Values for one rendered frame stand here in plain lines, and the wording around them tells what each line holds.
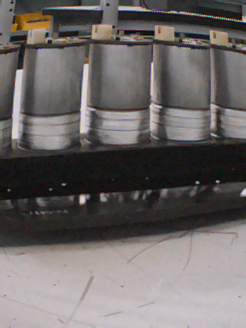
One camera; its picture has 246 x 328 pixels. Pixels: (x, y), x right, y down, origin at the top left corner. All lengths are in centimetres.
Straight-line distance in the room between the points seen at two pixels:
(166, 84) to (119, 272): 10
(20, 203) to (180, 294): 7
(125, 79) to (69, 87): 2
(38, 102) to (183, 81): 6
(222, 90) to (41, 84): 8
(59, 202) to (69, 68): 5
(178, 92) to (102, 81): 3
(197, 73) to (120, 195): 6
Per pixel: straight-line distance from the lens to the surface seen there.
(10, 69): 27
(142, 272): 22
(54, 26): 336
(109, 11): 276
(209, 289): 21
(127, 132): 29
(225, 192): 27
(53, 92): 27
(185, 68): 29
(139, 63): 28
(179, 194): 27
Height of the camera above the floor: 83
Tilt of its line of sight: 14 degrees down
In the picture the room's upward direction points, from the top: 2 degrees clockwise
